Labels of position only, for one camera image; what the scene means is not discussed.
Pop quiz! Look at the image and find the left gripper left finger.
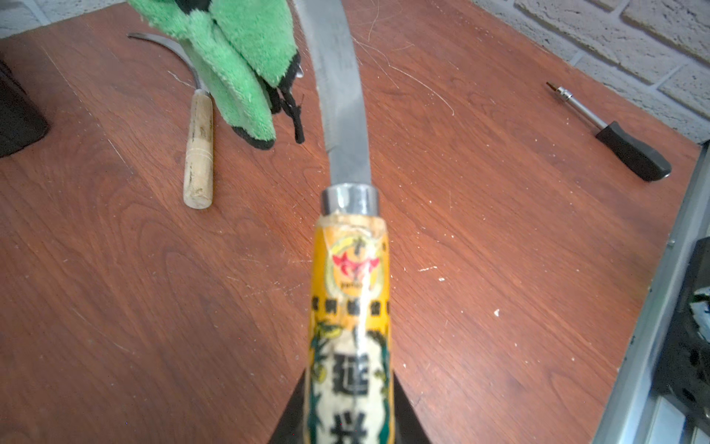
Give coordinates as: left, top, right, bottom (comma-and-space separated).
268, 373, 305, 444

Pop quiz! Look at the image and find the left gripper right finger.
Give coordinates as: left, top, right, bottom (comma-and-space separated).
393, 374, 431, 444

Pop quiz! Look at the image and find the wooden handle sickle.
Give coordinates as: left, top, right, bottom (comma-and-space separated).
128, 33, 214, 210
296, 1, 396, 443

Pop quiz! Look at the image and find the green rag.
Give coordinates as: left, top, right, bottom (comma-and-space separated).
131, 0, 305, 150

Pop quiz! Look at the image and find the black plastic toolbox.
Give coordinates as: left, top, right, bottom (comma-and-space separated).
0, 61, 50, 157

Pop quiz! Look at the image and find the aluminium front rail frame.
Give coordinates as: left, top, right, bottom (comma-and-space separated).
593, 142, 709, 443

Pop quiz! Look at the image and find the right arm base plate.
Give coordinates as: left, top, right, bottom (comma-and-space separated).
654, 237, 709, 423

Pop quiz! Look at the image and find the black handled screwdriver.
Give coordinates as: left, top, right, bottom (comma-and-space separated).
545, 81, 672, 182

